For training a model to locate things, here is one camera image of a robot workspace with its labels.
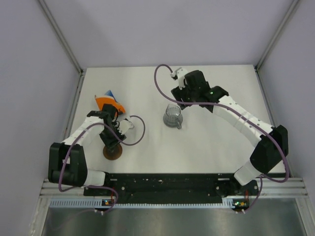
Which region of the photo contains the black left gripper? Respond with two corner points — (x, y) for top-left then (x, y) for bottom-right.
(99, 122), (126, 150)

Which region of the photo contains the brown wooden dripper ring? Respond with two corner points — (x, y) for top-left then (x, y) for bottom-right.
(102, 145), (124, 161)

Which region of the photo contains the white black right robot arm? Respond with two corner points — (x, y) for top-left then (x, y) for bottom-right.
(170, 67), (289, 195)

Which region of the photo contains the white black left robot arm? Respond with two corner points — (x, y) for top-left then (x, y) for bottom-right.
(48, 104), (128, 195)

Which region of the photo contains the orange coffee filter box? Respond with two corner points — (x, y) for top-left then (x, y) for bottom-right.
(94, 95), (126, 115)

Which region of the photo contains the blue plastic coffee dripper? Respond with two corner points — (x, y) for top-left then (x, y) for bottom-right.
(104, 90), (116, 101)

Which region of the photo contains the grey glass coffee server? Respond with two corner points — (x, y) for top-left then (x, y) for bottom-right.
(163, 104), (183, 129)

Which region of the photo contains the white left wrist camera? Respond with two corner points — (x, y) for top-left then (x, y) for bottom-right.
(116, 117), (134, 135)

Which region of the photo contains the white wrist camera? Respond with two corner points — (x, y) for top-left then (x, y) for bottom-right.
(170, 67), (188, 90)
(116, 117), (134, 135)

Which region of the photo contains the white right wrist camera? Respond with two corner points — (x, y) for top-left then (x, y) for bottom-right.
(170, 67), (188, 90)

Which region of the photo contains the aluminium frame post right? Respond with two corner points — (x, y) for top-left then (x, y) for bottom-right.
(254, 0), (302, 72)

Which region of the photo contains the aluminium frame post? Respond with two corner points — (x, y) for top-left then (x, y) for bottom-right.
(254, 0), (302, 72)
(36, 0), (84, 74)

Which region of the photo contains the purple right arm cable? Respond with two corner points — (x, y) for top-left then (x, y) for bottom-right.
(154, 64), (290, 214)

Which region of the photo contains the aluminium frame post left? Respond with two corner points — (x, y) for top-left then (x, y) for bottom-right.
(36, 0), (84, 74)

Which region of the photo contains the grey slotted cable duct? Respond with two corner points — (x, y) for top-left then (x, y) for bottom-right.
(50, 198), (249, 210)

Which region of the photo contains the aluminium front rail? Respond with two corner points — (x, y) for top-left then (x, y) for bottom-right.
(40, 178), (309, 198)

